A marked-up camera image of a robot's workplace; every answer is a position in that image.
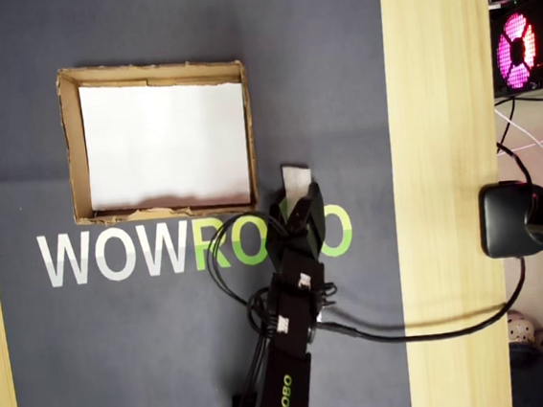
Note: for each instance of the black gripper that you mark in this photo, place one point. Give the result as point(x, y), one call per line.
point(299, 268)

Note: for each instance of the white foam block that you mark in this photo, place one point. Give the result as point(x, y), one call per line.
point(296, 182)

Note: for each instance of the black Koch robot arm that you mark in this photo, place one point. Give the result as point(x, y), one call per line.
point(288, 380)

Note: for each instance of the brown cardboard box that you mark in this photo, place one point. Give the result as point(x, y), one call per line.
point(72, 136)

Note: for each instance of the white paper sheet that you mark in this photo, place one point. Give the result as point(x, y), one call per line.
point(164, 141)

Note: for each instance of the dark grey WOWROBO mat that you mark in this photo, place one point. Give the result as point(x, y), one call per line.
point(311, 65)

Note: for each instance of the spotted white slipper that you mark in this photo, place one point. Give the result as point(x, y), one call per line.
point(522, 331)

